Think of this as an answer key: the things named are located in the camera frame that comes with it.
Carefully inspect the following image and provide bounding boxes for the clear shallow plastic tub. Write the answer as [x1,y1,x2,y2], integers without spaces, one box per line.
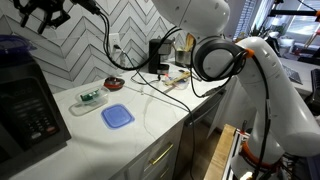
[162,71,192,92]

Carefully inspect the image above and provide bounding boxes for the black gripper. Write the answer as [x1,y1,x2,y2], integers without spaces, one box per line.
[13,0,72,35]

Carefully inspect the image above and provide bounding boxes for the wooden spatula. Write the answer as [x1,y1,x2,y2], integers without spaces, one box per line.
[164,71,192,88]

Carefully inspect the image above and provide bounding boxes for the small green cardboard box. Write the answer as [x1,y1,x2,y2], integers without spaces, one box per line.
[80,89,100,102]

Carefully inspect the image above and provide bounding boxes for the red round dish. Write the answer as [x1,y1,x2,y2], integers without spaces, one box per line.
[103,76,126,91]

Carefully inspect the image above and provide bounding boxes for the silver utensil holder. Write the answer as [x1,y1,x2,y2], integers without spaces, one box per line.
[174,49,194,68]

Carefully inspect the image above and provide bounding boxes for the long black power cable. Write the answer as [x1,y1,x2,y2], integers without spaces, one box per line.
[113,44,197,180]

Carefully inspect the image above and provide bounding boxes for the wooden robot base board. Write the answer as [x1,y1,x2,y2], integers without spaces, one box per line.
[203,123,238,180]

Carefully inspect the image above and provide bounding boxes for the purple translucent plastic lid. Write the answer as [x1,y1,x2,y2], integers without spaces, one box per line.
[0,34,37,58]

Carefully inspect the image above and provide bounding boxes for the white wall power outlet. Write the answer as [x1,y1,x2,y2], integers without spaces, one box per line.
[107,32,121,54]

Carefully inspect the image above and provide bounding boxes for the stainless dishwasher front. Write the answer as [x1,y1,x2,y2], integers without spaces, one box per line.
[173,87,228,180]

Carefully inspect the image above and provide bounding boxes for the white drawer cabinet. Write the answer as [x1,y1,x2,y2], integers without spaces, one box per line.
[109,119,186,180]

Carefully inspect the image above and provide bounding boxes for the black microwave oven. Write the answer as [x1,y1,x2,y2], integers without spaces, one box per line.
[0,49,72,180]

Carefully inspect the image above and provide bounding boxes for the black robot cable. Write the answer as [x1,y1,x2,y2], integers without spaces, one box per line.
[98,11,272,180]

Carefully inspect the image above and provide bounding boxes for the white cabinet door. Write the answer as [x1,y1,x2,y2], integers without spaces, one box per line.
[213,77,259,134]

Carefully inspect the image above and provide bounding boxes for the dark flat tablet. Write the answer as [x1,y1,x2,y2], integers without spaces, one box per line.
[282,64,303,85]

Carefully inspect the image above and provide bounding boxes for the clear plastic food container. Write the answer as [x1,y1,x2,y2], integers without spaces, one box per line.
[68,85,110,117]

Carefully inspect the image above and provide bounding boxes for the black metal camera stand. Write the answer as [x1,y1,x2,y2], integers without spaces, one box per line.
[268,0,320,21]

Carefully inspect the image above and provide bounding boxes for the wooden utensils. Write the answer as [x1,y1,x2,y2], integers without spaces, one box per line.
[183,32,197,53]

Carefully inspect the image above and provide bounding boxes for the gold drawer handle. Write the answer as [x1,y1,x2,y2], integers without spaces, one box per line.
[148,142,175,166]

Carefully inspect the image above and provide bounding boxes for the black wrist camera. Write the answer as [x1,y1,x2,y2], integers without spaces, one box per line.
[69,0,102,16]

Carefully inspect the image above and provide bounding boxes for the thin black appliance cord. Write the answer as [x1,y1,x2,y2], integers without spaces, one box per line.
[130,69,162,86]

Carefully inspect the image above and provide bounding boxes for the blue plastic container lid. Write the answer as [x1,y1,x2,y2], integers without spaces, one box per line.
[100,103,136,130]

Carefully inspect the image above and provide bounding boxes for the black coffee maker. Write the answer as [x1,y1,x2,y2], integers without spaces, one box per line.
[147,38,175,75]

